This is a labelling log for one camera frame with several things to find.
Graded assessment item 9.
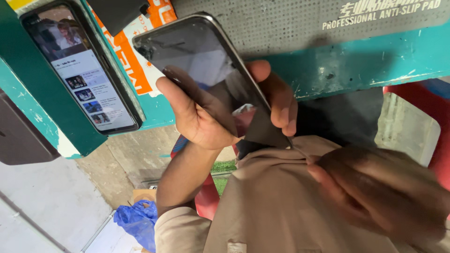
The person's left hand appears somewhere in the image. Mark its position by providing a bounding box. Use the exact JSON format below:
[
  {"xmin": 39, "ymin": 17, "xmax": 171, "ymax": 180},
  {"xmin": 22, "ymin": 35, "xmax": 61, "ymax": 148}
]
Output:
[{"xmin": 156, "ymin": 60, "xmax": 299, "ymax": 151}]

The dark smartphone with screen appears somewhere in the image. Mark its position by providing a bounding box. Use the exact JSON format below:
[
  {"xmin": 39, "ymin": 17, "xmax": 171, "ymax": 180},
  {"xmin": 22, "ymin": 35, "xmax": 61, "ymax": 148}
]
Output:
[{"xmin": 132, "ymin": 12, "xmax": 294, "ymax": 150}]

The black smartphone with lit screen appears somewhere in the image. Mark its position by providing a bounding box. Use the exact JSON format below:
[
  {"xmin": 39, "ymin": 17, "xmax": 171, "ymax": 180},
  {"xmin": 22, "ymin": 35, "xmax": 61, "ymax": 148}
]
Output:
[{"xmin": 19, "ymin": 0, "xmax": 145, "ymax": 136}]

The thin metal pry tool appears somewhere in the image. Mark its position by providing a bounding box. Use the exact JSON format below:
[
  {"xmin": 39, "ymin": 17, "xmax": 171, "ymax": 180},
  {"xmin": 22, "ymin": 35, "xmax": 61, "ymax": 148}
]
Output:
[{"xmin": 289, "ymin": 140, "xmax": 314, "ymax": 163}]

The blue plastic bag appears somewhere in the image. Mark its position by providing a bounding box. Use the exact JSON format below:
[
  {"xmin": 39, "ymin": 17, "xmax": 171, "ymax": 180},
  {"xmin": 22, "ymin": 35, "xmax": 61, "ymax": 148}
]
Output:
[{"xmin": 113, "ymin": 200, "xmax": 159, "ymax": 253}]

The person's beige shirt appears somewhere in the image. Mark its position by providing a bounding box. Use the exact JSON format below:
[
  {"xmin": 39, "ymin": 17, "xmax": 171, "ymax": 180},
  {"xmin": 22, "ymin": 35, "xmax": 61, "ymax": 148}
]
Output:
[{"xmin": 154, "ymin": 135, "xmax": 450, "ymax": 253}]

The person's right hand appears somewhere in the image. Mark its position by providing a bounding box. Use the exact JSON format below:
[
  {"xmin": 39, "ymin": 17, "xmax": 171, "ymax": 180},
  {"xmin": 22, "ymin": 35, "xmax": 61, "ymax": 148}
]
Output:
[{"xmin": 305, "ymin": 145, "xmax": 450, "ymax": 244}]

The red plastic chair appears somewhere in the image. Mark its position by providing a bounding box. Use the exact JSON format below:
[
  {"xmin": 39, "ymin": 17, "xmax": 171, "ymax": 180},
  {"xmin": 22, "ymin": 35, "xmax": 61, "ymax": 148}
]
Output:
[{"xmin": 382, "ymin": 80, "xmax": 450, "ymax": 197}]

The black flat object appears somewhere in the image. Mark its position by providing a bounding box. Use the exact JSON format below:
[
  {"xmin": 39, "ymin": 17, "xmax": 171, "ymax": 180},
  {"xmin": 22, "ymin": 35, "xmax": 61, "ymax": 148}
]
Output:
[{"xmin": 86, "ymin": 0, "xmax": 152, "ymax": 37}]

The orange and white sticker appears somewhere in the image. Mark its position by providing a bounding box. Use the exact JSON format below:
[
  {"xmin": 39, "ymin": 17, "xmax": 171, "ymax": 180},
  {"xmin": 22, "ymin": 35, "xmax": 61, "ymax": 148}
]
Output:
[{"xmin": 88, "ymin": 0, "xmax": 178, "ymax": 98}]

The red plastic stool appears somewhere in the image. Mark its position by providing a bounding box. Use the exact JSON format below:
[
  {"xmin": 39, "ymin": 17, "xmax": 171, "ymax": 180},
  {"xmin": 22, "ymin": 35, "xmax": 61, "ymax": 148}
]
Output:
[{"xmin": 170, "ymin": 105, "xmax": 258, "ymax": 221}]

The yellow label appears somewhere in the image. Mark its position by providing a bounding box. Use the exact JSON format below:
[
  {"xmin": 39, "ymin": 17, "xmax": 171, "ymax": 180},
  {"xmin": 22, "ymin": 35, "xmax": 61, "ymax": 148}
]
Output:
[{"xmin": 5, "ymin": 0, "xmax": 37, "ymax": 11}]

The dark grey plastic case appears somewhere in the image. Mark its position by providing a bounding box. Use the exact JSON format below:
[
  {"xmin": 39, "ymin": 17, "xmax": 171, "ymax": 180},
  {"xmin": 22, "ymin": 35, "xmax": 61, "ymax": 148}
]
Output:
[{"xmin": 0, "ymin": 88, "xmax": 61, "ymax": 166}]

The brown cardboard piece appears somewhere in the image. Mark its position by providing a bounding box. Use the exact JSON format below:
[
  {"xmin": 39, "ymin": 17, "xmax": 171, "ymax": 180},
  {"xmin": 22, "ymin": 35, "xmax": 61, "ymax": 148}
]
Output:
[{"xmin": 132, "ymin": 189, "xmax": 157, "ymax": 205}]

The grey perforated anti-slip pad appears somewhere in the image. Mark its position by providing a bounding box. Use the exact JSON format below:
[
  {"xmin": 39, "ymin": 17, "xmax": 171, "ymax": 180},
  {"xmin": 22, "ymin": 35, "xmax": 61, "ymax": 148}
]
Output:
[{"xmin": 170, "ymin": 0, "xmax": 450, "ymax": 60}]

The green grass mat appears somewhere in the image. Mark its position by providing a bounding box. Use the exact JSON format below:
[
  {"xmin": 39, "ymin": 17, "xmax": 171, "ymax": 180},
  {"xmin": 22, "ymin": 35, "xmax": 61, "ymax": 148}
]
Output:
[{"xmin": 210, "ymin": 160, "xmax": 237, "ymax": 196}]

